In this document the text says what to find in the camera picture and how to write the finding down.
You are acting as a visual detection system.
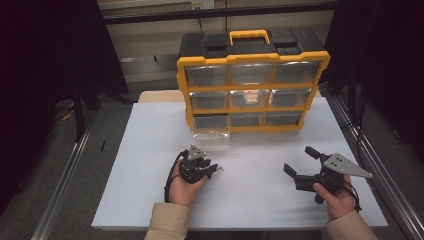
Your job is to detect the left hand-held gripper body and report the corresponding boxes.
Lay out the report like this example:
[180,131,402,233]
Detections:
[179,144,208,185]

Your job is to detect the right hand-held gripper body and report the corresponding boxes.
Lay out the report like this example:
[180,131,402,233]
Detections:
[294,152,374,205]

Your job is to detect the single clear plastic drawer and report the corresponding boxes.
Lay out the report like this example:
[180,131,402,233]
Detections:
[192,113,232,150]

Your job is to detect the yellow black organizer cabinet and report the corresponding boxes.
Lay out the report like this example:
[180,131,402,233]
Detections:
[176,29,332,134]

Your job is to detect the person's right hand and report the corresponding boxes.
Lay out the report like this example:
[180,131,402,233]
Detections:
[312,174,356,222]

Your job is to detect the person's left hand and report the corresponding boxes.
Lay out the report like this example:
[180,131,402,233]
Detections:
[168,159,209,208]

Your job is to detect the group of clear drawers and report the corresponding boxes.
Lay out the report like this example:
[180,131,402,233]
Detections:
[185,61,321,128]

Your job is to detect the black curtain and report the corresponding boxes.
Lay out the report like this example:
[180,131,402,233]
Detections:
[0,0,130,214]
[324,0,424,162]

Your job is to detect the black horizontal bar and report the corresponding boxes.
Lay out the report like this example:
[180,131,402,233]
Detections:
[101,1,338,25]

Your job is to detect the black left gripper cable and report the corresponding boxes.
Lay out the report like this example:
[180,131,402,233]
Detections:
[163,149,188,203]

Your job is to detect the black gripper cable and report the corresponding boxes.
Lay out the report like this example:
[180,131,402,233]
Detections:
[344,181,363,213]
[163,149,188,203]

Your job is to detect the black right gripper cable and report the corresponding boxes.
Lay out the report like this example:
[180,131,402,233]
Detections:
[344,181,363,213]

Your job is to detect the black floor cables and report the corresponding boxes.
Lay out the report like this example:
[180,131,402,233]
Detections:
[339,89,368,154]

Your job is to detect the aluminium floor rail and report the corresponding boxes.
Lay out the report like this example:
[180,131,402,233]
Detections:
[328,94,424,240]
[31,109,99,240]

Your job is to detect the black stand post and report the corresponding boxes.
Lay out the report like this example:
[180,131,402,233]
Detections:
[71,76,86,143]

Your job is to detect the yellow floor cable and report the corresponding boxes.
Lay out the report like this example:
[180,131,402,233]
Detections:
[54,98,76,122]

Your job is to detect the white wall socket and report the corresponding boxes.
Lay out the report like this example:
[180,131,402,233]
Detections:
[191,0,215,10]

